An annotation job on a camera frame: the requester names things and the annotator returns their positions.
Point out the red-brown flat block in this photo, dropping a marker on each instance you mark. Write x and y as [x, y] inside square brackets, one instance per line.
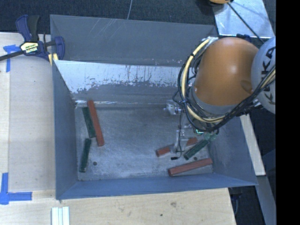
[96, 123]
[189, 167]
[164, 151]

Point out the grey metal bin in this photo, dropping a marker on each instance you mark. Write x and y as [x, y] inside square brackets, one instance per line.
[131, 135]

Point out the dark green flat block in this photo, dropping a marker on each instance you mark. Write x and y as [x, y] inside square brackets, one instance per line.
[84, 155]
[89, 123]
[195, 149]

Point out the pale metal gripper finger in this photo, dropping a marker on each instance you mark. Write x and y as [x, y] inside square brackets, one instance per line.
[176, 140]
[185, 135]

